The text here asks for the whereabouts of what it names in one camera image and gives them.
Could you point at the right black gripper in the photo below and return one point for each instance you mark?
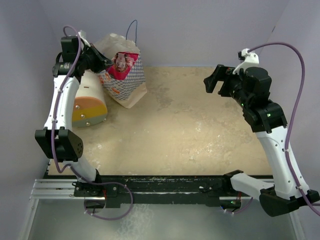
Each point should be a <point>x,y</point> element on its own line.
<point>222,73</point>

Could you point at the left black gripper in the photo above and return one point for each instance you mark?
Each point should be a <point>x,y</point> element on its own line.
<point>103,62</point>

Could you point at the pink chips bag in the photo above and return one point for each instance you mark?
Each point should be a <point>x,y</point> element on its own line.
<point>122,64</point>

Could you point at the checkered paper bag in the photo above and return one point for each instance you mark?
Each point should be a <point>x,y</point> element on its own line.
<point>129,91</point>

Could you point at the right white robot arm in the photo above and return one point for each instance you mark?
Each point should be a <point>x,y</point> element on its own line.
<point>250,88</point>

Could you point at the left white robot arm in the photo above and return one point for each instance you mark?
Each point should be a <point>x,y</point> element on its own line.
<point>56,138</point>

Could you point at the cream and orange cylinder box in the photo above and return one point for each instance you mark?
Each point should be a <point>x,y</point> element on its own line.
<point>89,104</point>

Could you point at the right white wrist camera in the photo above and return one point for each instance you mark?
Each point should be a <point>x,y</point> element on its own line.
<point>248,60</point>

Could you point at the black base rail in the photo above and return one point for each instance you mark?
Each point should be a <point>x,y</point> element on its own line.
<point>111,191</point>

